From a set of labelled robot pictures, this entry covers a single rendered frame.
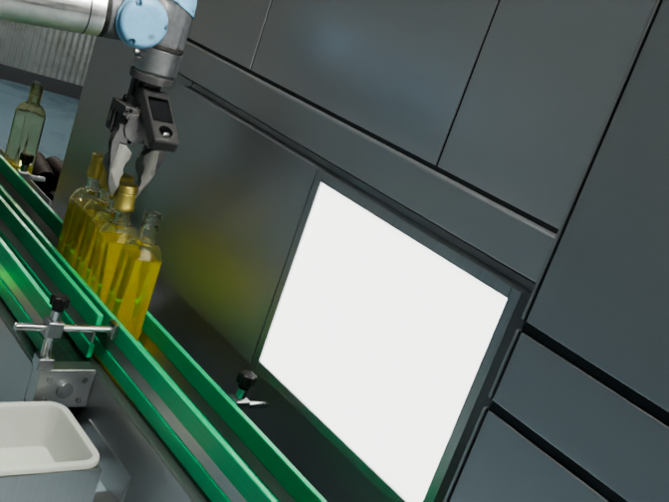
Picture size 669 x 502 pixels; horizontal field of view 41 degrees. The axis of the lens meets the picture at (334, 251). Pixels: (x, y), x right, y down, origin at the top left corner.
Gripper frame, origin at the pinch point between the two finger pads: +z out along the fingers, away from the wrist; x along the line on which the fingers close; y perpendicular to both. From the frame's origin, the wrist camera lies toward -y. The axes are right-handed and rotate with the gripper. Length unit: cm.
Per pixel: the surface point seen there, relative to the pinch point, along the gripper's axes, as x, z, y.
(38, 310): 11.4, 21.3, -4.2
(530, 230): -18, -23, -68
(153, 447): 1.8, 27.9, -35.1
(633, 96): 16, -41, -99
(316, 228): -16.0, -8.2, -32.2
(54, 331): 12.4, 19.8, -14.7
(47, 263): 4.8, 20.0, 13.2
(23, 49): -188, 83, 647
